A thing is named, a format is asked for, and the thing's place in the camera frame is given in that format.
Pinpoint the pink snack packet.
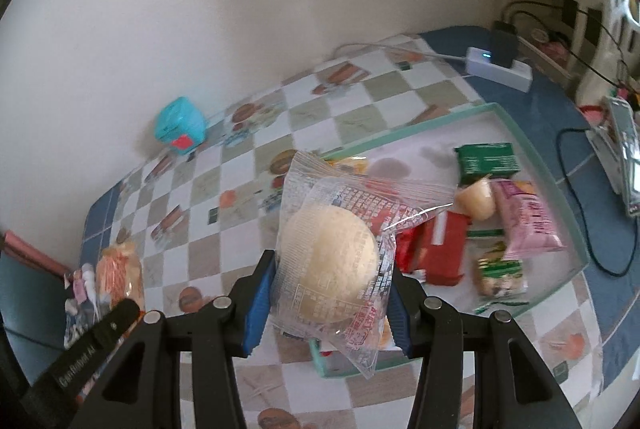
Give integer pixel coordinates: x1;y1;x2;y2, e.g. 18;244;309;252
490;179;568;262

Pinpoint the black cable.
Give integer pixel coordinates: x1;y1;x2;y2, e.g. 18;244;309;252
556;126;636;277

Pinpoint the crumpled printed wrapper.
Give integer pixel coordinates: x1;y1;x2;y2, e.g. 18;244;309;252
64;299;96;345

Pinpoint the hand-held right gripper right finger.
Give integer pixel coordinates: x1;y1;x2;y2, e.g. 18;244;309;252
387;269;583;429

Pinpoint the clear orange printed snack packet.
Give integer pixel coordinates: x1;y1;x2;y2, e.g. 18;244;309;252
95;239;146;315

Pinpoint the teal rimmed white tray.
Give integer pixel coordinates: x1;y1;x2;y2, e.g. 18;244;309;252
307;102;591;380

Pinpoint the black power adapter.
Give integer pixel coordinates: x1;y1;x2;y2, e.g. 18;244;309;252
487;20;521;70

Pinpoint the green biscuit packet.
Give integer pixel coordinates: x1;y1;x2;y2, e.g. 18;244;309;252
454;142;521;186

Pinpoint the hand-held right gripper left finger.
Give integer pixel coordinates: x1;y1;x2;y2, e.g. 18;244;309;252
70;249;278;429

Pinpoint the small pale bun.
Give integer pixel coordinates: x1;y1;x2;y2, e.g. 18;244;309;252
454;176;497;222

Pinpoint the orange yellow snack packet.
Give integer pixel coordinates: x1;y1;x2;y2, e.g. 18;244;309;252
327;154;396;352

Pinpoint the white power strip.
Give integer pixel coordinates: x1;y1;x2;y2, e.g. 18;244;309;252
465;46;533;92

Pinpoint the round bun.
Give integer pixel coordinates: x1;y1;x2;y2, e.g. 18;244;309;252
268;150;456;381

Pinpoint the green zigzag edged snack packet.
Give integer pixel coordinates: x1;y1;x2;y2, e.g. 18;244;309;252
472;256;531;315

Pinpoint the dark red snack packet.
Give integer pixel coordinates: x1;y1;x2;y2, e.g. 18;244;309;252
417;212;473;286

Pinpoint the phone on white stand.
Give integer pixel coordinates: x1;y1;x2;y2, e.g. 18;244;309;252
587;96;640;217

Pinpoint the teal cube box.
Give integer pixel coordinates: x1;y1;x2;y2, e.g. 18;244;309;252
153;96;207;155

